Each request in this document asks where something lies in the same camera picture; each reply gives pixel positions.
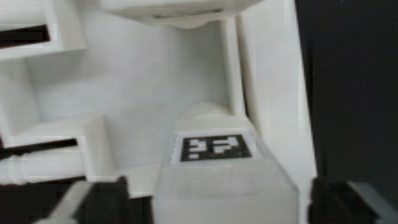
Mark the white chair leg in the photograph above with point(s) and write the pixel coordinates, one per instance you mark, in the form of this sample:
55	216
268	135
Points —
82	160
224	185

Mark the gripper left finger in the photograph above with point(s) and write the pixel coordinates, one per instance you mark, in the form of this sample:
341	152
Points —
96	204

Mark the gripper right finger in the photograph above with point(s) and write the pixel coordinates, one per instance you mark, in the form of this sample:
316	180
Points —
347	203

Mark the white chair seat part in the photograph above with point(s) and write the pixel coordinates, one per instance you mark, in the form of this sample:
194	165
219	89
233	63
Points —
94	65

